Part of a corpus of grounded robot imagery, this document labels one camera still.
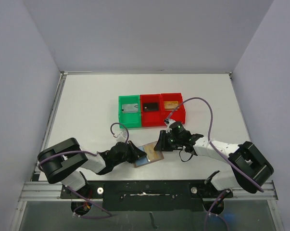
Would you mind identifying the gold credit card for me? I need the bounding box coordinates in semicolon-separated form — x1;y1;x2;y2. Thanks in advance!
164;101;179;111

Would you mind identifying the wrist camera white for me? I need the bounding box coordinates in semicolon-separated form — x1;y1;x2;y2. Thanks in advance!
113;130;128;142
164;118;176;133

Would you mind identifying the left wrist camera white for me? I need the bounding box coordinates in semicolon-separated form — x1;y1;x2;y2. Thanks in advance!
113;130;128;142

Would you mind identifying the black credit card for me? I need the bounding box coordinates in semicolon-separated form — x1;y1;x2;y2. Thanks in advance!
143;102;159;112

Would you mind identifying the gold VIP card in holder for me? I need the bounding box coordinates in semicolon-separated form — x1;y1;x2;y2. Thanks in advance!
145;142;164;163

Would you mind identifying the green plastic bin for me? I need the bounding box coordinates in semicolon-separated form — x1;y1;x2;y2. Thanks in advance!
118;95;141;128

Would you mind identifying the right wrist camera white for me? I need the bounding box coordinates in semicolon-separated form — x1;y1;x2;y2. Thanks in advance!
164;118;176;133

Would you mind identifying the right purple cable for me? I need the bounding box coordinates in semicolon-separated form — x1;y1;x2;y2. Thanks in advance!
164;97;265;231

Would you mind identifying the blue credit card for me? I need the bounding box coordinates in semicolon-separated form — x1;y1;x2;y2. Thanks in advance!
135;145;151;167

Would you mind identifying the brown leather card holder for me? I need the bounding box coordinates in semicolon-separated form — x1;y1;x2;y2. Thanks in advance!
134;141;164;168

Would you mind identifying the silver credit card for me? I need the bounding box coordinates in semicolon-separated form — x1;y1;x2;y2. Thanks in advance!
121;103;139;113

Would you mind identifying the red plastic double bin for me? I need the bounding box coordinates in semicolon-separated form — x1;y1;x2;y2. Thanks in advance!
140;92;183;127

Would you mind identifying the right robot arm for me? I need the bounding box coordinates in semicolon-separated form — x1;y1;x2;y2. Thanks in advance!
154;121;274;194

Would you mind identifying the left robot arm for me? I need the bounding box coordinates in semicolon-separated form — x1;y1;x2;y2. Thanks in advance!
37;138;147;191

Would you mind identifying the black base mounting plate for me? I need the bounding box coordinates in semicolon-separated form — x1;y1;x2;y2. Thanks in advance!
60;179;232;212

